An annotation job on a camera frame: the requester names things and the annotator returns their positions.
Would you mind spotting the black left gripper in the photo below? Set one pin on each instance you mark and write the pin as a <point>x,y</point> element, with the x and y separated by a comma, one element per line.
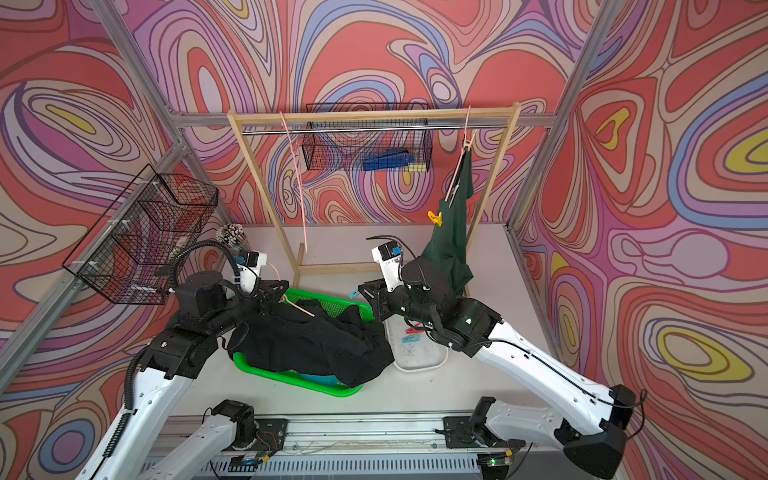
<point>265,298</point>

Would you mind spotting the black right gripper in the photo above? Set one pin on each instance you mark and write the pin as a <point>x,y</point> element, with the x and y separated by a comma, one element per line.
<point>377,288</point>

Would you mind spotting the red plastic clothespin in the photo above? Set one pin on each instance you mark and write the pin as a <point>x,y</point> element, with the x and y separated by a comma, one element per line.
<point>413,329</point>

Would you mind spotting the light blue plastic clothespin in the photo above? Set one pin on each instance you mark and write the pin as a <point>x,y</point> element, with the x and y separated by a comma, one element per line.
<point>410,339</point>

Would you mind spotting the black t-shirt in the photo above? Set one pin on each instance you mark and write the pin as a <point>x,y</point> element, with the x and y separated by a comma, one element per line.
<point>306,339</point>

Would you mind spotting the teal t-shirt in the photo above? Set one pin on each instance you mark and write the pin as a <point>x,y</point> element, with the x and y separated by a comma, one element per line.
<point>331,381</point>

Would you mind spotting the pink hanger of teal shirt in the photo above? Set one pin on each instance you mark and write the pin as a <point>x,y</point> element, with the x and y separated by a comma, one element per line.
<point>296,175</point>

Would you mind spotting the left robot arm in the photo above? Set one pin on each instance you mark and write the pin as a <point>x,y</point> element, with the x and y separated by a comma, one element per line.
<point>158,376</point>

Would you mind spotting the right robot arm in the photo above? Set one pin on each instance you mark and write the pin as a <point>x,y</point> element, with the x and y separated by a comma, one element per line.
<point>584,419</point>

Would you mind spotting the pink hanger of green shirt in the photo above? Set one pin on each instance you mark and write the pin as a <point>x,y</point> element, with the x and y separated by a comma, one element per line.
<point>466,146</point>

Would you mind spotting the green plastic basket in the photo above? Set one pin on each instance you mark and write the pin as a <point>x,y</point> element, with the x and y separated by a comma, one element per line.
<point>333,306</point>

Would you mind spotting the white plastic tray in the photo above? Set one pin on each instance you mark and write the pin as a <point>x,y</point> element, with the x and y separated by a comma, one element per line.
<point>415,357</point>

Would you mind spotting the clear pencil cup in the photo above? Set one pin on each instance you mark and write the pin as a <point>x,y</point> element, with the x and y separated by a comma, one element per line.
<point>233,236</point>

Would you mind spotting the dark green t-shirt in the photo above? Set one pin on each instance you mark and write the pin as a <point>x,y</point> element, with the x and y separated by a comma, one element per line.
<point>447,248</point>

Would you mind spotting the yellow plastic clothespin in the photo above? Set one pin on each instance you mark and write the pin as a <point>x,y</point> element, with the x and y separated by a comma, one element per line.
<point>436,218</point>

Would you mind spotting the blue item in basket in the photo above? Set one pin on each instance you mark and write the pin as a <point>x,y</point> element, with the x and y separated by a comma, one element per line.
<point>393,159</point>

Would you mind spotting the metal hanging rod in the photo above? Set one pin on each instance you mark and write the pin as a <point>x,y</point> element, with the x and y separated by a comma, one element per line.
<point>372,129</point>

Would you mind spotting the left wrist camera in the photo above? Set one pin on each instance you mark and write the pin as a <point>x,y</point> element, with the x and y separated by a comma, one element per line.
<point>250,264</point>

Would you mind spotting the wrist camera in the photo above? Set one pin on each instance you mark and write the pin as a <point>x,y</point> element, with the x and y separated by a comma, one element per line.
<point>389,257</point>
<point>250,264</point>

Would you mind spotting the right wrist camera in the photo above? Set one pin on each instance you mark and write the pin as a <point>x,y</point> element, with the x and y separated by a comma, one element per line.
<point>389,257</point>

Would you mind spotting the black wire basket left wall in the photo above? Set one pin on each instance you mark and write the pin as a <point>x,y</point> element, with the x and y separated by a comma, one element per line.
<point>125,255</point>

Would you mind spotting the black wire basket wall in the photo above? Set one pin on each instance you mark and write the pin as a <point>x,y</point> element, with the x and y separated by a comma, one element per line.
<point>345,151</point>
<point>125,255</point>

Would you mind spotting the black wire basket back wall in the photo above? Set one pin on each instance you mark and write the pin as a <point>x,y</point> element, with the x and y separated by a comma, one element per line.
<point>345,151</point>

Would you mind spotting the wooden clothes rack frame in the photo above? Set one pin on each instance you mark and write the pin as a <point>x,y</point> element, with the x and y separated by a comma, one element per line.
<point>368,198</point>

